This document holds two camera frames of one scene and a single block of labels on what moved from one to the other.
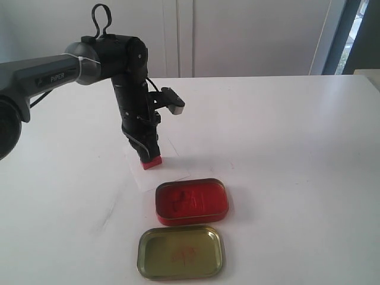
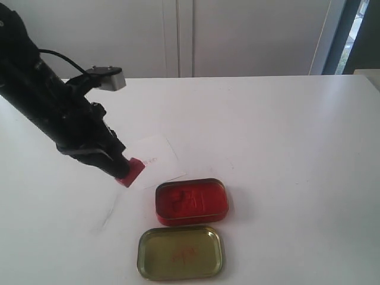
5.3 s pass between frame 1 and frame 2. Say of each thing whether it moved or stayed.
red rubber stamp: moved
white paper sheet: stayed
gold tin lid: stayed
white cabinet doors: stayed
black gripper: moved
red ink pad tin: stayed
